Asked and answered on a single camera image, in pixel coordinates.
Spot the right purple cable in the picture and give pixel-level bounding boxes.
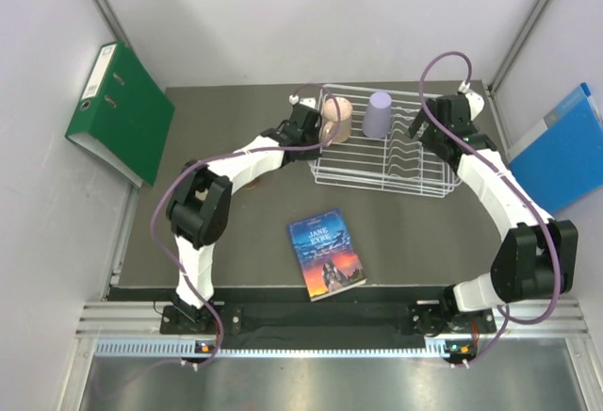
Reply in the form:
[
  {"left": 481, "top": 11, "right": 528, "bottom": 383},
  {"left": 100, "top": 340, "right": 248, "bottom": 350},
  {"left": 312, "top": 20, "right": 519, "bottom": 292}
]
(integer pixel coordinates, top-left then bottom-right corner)
[{"left": 418, "top": 50, "right": 564, "bottom": 369}]

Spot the purple cable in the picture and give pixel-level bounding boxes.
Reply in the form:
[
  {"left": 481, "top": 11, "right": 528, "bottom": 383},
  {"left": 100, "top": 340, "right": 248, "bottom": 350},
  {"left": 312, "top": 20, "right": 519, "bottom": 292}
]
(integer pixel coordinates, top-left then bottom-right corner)
[
  {"left": 150, "top": 82, "right": 341, "bottom": 370},
  {"left": 418, "top": 50, "right": 564, "bottom": 369}
]

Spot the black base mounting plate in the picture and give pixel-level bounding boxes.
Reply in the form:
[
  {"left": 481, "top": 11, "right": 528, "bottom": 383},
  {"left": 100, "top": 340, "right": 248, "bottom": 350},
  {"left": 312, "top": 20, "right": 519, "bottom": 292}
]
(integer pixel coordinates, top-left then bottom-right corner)
[{"left": 161, "top": 301, "right": 496, "bottom": 349}]

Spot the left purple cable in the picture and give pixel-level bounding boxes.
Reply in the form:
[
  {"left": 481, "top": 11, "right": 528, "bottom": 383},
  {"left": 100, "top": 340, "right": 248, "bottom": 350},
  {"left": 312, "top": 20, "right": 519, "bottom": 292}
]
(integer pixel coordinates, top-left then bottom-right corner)
[{"left": 150, "top": 82, "right": 341, "bottom": 370}]

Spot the blue folder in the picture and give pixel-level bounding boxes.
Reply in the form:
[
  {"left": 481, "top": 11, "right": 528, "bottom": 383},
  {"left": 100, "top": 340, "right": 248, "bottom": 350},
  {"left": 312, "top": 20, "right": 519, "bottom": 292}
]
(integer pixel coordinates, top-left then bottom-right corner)
[{"left": 508, "top": 82, "right": 602, "bottom": 214}]

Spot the lilac cup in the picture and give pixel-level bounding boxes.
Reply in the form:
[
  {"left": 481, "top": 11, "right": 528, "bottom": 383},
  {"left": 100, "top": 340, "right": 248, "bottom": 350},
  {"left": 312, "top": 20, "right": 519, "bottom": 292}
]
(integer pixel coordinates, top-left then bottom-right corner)
[{"left": 362, "top": 91, "right": 392, "bottom": 139}]

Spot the white slotted cable duct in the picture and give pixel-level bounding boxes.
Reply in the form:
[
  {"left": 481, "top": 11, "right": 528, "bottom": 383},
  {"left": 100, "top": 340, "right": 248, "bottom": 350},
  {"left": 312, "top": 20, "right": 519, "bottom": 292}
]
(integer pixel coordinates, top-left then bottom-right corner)
[{"left": 94, "top": 338, "right": 475, "bottom": 359}]

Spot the green lever arch binder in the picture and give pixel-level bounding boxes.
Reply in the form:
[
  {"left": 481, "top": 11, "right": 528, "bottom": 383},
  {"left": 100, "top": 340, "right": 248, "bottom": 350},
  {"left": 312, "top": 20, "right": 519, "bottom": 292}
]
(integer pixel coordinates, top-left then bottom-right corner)
[{"left": 65, "top": 41, "right": 174, "bottom": 188}]

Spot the cream and brown cup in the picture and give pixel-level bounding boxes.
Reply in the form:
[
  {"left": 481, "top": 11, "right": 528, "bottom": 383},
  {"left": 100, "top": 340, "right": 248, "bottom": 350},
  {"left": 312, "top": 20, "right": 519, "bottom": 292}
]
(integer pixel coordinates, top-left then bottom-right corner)
[{"left": 243, "top": 180, "right": 259, "bottom": 190}]

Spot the Jane Eyre book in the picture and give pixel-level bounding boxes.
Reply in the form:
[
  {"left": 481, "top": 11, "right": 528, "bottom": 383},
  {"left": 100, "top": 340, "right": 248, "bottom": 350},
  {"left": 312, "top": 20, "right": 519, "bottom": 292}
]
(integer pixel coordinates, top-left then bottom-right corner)
[{"left": 287, "top": 208, "right": 367, "bottom": 302}]

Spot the aluminium frame rail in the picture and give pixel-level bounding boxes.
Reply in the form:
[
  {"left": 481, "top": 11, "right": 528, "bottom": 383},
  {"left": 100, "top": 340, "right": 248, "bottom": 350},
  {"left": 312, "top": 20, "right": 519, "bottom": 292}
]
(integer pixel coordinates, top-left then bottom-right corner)
[{"left": 75, "top": 294, "right": 588, "bottom": 337}]

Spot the pink mug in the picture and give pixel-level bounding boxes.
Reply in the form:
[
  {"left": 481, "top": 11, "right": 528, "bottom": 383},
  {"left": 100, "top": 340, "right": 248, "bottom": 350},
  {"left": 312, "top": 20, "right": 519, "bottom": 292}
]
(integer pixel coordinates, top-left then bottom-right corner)
[{"left": 320, "top": 97, "right": 353, "bottom": 143}]

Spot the white wire dish rack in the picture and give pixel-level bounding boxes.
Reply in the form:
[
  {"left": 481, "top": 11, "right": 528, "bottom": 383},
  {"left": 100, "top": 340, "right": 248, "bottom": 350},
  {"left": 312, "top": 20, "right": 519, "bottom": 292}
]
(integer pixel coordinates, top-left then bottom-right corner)
[{"left": 309, "top": 84, "right": 461, "bottom": 198}]

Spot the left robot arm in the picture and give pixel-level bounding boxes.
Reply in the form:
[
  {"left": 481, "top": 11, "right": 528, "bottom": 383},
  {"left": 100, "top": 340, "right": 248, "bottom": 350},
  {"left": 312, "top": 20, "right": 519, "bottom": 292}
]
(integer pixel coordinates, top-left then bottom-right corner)
[{"left": 166, "top": 95, "right": 322, "bottom": 333}]

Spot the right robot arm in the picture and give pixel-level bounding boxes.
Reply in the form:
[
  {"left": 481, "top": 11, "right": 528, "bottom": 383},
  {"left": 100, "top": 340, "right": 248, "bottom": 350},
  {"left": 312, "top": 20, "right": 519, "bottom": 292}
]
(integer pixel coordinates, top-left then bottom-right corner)
[{"left": 408, "top": 90, "right": 579, "bottom": 332}]

